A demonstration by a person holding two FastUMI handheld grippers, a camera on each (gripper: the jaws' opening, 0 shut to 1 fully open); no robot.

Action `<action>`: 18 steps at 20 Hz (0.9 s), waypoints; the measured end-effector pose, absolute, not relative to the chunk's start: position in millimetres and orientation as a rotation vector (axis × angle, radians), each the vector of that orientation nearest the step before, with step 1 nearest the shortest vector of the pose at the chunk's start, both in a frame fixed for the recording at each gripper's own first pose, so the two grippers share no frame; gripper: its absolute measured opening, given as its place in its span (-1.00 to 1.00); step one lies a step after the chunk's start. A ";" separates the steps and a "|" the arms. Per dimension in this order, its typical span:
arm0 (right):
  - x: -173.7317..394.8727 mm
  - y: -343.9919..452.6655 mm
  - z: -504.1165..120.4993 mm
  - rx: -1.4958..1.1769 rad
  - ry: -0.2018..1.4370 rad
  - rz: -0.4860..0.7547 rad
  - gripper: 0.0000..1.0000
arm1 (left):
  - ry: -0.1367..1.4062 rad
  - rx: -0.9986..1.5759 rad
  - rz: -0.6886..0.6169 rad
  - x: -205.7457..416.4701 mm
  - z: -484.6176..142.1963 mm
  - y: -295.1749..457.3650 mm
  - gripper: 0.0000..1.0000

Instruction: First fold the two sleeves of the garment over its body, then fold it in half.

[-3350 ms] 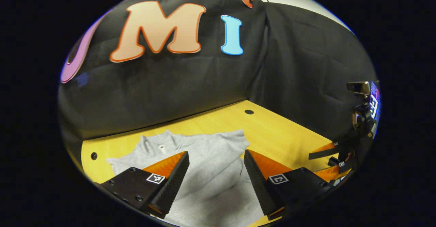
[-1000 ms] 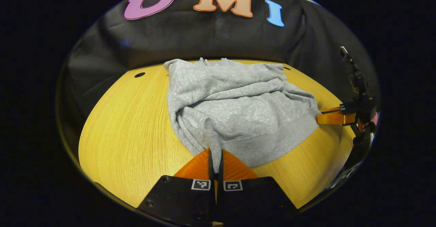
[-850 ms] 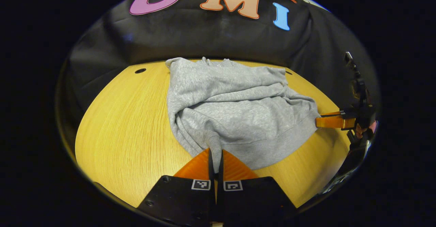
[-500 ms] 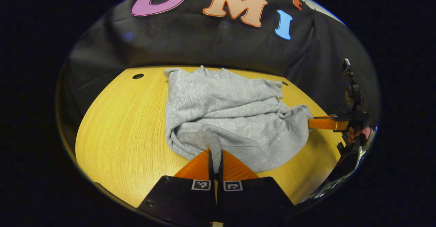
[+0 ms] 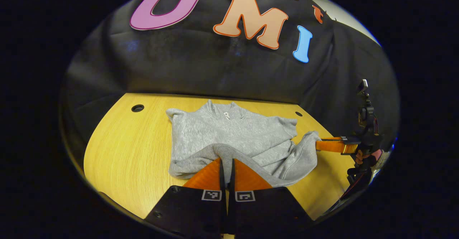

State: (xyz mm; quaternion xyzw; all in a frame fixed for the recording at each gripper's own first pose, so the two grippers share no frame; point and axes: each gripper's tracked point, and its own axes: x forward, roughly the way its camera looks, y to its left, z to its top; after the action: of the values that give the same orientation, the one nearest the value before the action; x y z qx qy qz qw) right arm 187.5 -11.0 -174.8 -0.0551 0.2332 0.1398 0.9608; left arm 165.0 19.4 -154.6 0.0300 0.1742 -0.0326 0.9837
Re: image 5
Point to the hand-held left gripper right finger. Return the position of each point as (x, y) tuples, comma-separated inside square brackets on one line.
[(232, 178)]

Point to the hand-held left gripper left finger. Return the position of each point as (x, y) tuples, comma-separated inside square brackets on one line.
[(221, 176)]

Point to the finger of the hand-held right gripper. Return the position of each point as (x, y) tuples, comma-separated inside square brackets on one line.
[(333, 145)]

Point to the grey zip-neck sweater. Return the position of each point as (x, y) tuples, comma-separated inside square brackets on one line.
[(236, 135)]

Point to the black backdrop cloth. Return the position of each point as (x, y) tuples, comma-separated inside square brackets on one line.
[(215, 63)]

